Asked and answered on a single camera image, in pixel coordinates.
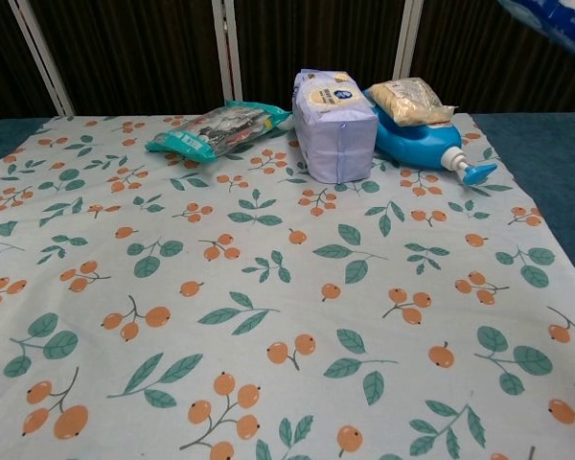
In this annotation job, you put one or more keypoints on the blue white toothpaste box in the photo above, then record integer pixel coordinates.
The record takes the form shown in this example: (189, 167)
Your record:
(556, 14)

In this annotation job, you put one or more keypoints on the lavender paper-wrapped package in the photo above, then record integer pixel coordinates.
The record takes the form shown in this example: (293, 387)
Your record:
(335, 144)

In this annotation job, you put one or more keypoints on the teal clear snack bag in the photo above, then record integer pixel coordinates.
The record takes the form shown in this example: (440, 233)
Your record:
(211, 131)

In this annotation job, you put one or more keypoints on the blue pump detergent bottle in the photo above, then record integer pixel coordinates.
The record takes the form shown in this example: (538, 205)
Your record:
(412, 144)

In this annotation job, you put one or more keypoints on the floral orange fruit tablecloth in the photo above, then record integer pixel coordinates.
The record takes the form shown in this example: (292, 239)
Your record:
(287, 383)

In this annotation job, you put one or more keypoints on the clear beige snack packet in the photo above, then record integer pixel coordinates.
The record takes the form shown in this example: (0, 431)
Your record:
(412, 103)

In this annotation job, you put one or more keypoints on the white screen frame post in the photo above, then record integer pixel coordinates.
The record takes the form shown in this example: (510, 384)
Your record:
(219, 29)
(40, 62)
(405, 38)

